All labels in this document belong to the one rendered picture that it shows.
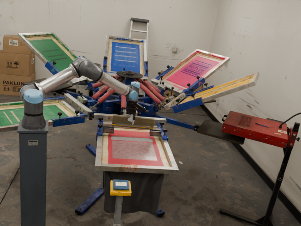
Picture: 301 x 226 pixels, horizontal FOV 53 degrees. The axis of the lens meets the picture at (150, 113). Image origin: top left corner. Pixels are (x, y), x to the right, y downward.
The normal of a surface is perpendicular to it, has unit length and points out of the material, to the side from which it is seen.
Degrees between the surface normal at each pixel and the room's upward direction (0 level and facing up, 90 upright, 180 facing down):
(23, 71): 93
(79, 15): 90
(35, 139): 90
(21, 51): 92
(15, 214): 0
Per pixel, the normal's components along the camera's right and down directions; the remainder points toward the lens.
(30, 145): 0.30, 0.36
